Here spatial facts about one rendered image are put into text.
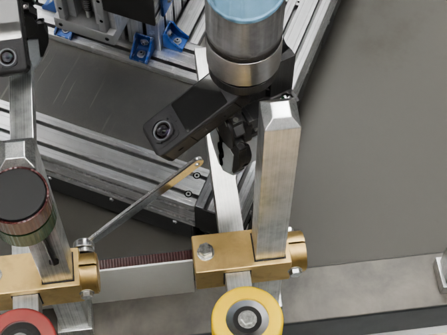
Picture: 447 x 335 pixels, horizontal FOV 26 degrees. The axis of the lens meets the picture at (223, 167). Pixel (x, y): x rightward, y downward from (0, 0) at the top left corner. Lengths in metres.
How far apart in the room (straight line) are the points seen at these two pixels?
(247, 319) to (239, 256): 0.11
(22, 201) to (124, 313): 0.45
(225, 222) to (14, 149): 0.35
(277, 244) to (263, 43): 0.30
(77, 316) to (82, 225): 0.92
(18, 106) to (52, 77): 0.83
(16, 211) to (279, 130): 0.25
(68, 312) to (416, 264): 0.48
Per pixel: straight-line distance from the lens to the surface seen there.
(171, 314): 1.31
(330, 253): 2.12
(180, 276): 1.26
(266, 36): 0.90
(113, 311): 1.31
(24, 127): 1.27
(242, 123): 1.02
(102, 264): 1.34
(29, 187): 0.90
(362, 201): 2.19
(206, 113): 0.99
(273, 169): 0.96
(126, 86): 2.09
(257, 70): 0.94
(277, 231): 1.09
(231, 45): 0.90
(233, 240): 1.16
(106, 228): 1.17
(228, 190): 1.21
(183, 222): 1.99
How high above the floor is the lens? 1.91
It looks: 60 degrees down
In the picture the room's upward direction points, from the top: straight up
